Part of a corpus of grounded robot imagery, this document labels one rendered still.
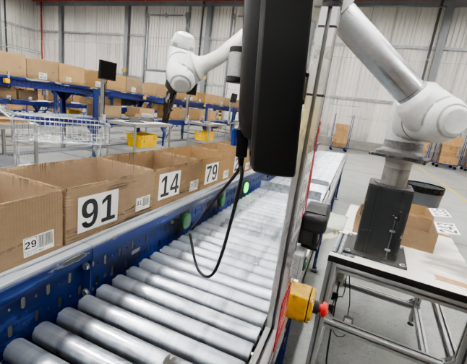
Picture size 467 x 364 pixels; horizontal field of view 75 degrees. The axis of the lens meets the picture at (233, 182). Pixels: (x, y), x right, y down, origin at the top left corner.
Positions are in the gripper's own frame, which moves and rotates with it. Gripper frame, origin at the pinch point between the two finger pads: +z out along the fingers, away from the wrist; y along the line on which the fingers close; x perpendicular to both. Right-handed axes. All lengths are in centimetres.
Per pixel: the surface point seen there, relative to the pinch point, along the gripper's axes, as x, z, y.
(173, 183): -18.5, 6.4, -33.0
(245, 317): -57, -8, -83
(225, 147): -33, 51, 62
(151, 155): 1.2, 22.7, -6.3
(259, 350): -60, -15, -94
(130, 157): 7.0, 16.0, -19.8
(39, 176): 22, 1, -60
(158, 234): -22, 16, -53
